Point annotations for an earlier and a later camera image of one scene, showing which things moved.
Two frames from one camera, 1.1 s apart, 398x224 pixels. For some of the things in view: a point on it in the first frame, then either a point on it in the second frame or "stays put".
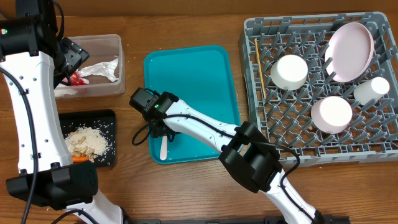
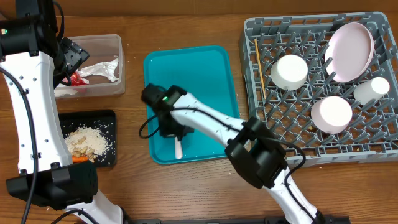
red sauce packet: [76, 79] stays put
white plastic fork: [163, 150] to [178, 149]
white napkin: [108, 68] stays put
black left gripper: [74, 55] stays put
